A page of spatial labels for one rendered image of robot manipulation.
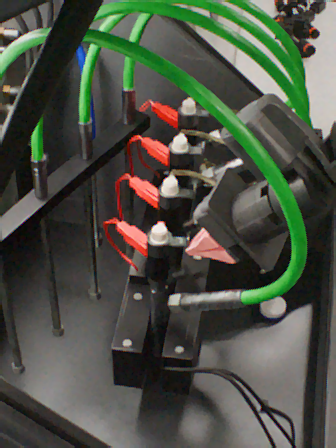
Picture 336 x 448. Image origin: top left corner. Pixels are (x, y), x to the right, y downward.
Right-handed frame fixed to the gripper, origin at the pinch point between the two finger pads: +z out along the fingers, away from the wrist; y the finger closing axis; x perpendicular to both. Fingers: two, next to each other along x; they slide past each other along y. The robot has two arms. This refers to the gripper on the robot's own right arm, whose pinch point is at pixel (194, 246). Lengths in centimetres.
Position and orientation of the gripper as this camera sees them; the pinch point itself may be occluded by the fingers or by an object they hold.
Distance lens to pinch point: 99.1
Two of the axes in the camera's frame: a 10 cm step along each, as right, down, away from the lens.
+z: -6.2, 3.4, 7.1
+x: -3.9, 6.5, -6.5
